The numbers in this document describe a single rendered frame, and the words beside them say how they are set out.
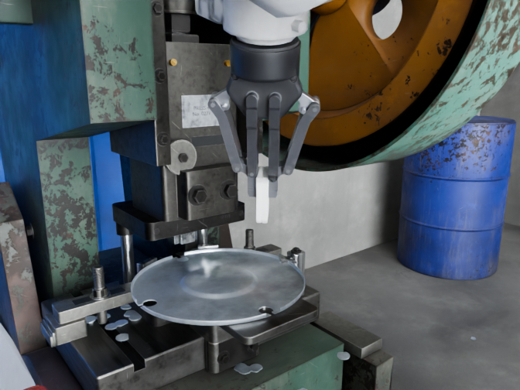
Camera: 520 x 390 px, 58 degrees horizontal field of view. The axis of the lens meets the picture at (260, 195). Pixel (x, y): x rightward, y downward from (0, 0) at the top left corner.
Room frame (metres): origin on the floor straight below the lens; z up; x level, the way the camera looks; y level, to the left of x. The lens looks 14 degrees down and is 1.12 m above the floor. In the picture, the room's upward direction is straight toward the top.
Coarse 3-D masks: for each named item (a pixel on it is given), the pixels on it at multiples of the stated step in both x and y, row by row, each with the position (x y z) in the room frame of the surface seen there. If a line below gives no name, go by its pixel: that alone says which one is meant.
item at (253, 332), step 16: (304, 304) 0.66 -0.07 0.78; (256, 320) 0.61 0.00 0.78; (272, 320) 0.61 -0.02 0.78; (288, 320) 0.61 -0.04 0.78; (304, 320) 0.63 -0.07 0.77; (208, 336) 0.68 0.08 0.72; (224, 336) 0.69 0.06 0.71; (240, 336) 0.58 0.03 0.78; (256, 336) 0.57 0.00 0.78; (208, 352) 0.68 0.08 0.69; (224, 352) 0.68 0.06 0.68; (240, 352) 0.70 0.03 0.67; (256, 352) 0.73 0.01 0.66; (208, 368) 0.68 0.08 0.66; (224, 368) 0.69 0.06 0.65
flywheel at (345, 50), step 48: (336, 0) 1.02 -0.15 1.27; (384, 0) 1.10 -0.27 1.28; (432, 0) 0.87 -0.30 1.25; (480, 0) 0.79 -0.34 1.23; (336, 48) 1.04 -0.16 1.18; (384, 48) 0.94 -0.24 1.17; (432, 48) 0.82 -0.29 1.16; (336, 96) 1.04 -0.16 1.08; (384, 96) 0.90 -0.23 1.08; (432, 96) 0.87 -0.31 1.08; (336, 144) 0.99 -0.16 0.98
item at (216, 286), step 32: (192, 256) 0.86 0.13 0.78; (224, 256) 0.86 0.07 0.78; (256, 256) 0.86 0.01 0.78; (160, 288) 0.72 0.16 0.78; (192, 288) 0.70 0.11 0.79; (224, 288) 0.70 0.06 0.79; (256, 288) 0.72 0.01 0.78; (288, 288) 0.72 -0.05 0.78; (192, 320) 0.60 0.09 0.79; (224, 320) 0.60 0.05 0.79
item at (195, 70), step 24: (168, 48) 0.74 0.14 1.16; (192, 48) 0.77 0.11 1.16; (216, 48) 0.80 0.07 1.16; (168, 72) 0.74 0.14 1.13; (192, 72) 0.77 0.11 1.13; (216, 72) 0.80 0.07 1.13; (192, 96) 0.77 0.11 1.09; (192, 120) 0.76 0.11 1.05; (216, 120) 0.79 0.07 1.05; (192, 144) 0.77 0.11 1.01; (216, 144) 0.79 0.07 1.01; (144, 168) 0.78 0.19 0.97; (168, 168) 0.73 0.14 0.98; (192, 168) 0.75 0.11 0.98; (216, 168) 0.76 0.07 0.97; (144, 192) 0.79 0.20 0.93; (168, 192) 0.74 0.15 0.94; (192, 192) 0.73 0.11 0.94; (216, 192) 0.76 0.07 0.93; (168, 216) 0.74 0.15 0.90; (192, 216) 0.73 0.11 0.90
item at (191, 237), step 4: (192, 232) 0.83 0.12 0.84; (196, 232) 0.84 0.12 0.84; (176, 236) 0.82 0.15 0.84; (180, 236) 0.82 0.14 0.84; (184, 236) 0.82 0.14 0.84; (188, 236) 0.82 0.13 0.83; (192, 236) 0.83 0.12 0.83; (196, 236) 0.84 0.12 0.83; (172, 240) 0.82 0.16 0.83; (176, 240) 0.82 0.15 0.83; (180, 240) 0.82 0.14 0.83; (184, 240) 0.82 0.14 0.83; (188, 240) 0.82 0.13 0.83; (192, 240) 0.83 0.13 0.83
